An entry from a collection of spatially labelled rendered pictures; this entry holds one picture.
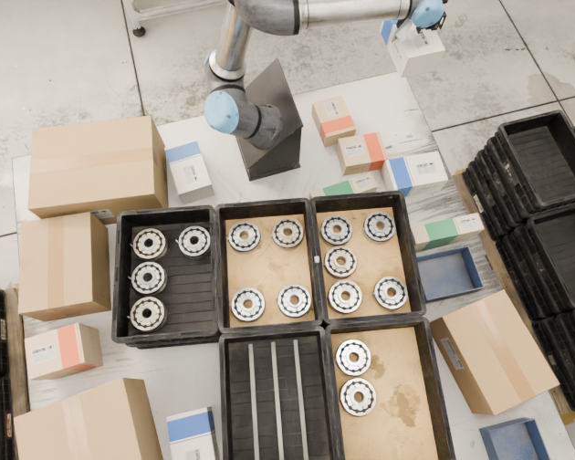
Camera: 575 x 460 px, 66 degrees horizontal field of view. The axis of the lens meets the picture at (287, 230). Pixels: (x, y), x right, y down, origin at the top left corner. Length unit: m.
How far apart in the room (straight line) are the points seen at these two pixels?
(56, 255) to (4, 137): 1.56
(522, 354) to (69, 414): 1.29
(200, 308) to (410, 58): 0.99
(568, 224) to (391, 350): 1.19
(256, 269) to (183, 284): 0.23
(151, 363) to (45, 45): 2.32
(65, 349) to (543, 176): 1.96
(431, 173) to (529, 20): 2.02
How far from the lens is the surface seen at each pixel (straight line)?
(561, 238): 2.28
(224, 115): 1.39
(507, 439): 1.66
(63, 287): 1.53
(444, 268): 1.65
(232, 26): 1.29
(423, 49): 1.50
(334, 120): 1.74
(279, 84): 1.57
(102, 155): 1.61
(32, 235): 1.63
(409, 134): 1.85
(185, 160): 1.65
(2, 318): 2.40
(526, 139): 2.29
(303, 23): 1.11
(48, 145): 1.71
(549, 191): 2.21
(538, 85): 3.21
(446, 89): 2.96
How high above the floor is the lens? 2.20
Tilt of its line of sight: 70 degrees down
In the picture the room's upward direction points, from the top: 2 degrees clockwise
